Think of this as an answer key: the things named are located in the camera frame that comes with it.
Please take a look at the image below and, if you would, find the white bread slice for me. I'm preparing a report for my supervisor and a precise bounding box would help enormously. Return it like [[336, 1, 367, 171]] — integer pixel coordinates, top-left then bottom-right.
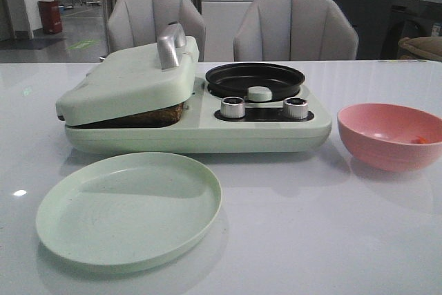
[[79, 102, 184, 129]]

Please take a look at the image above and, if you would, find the mint green breakfast maker lid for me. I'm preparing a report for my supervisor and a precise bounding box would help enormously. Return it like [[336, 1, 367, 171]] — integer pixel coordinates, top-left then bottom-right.
[[55, 36, 200, 129]]

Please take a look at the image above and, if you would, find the pink plastic bowl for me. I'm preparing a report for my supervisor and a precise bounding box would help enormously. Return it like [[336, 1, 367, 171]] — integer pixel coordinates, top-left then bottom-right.
[[338, 103, 441, 172]]

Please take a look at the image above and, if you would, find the orange shrimp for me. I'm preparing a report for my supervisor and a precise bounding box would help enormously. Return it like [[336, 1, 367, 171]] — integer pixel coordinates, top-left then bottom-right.
[[411, 136, 429, 144]]

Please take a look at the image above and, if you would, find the mint green breakfast maker base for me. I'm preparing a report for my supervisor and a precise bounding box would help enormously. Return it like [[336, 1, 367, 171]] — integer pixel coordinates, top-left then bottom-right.
[[65, 73, 332, 155]]

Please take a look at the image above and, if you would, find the left silver control knob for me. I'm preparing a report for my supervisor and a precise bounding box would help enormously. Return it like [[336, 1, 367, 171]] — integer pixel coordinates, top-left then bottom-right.
[[220, 96, 246, 119]]

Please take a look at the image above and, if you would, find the silver control knob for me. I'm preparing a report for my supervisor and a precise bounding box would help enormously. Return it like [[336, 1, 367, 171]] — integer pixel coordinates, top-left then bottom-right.
[[220, 96, 246, 119], [282, 97, 309, 120]]

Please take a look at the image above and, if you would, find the black round frying pan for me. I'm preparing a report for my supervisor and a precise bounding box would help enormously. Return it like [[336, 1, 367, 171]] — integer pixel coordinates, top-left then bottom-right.
[[205, 62, 305, 102]]

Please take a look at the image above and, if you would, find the right silver control knob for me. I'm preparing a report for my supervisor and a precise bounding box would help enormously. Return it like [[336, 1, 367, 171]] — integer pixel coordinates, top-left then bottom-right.
[[282, 97, 309, 120]]

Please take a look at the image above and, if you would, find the right grey upholstered chair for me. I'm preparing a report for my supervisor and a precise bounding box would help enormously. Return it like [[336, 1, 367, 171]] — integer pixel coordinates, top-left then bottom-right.
[[233, 0, 358, 61]]

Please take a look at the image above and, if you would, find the grey upholstered chair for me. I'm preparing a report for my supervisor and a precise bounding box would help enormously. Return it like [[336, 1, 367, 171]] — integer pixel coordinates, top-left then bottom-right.
[[233, 0, 358, 61], [107, 0, 206, 61]]

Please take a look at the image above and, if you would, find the mint green round plate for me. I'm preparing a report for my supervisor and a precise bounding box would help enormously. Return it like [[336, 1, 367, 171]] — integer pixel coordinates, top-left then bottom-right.
[[35, 152, 222, 274]]

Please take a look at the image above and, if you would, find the white refrigerator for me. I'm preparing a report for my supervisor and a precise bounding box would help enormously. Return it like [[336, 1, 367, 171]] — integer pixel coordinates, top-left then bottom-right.
[[199, 0, 264, 62]]

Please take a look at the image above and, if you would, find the left grey upholstered chair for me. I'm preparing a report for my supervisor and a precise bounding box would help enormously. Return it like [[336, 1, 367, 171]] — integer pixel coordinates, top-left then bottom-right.
[[107, 0, 206, 61]]

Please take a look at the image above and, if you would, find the red bin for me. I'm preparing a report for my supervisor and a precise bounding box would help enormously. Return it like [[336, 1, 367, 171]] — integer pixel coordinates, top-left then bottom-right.
[[38, 0, 63, 34]]

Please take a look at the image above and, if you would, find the dark washing machine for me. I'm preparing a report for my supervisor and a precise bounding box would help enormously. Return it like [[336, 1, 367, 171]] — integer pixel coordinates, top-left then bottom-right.
[[380, 0, 441, 59]]

